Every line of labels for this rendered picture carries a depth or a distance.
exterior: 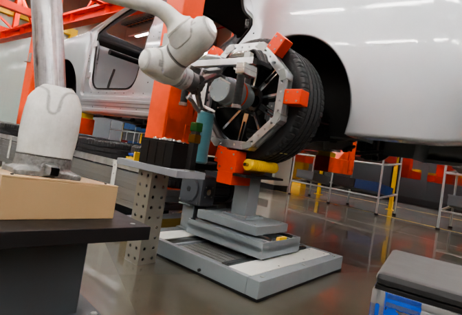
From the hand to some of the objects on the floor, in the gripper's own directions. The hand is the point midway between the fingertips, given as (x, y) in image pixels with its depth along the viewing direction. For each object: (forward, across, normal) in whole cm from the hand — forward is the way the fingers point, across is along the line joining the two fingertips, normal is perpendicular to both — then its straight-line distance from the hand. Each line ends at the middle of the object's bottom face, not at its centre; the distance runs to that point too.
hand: (218, 95), depth 154 cm
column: (+4, -84, -3) cm, 84 cm away
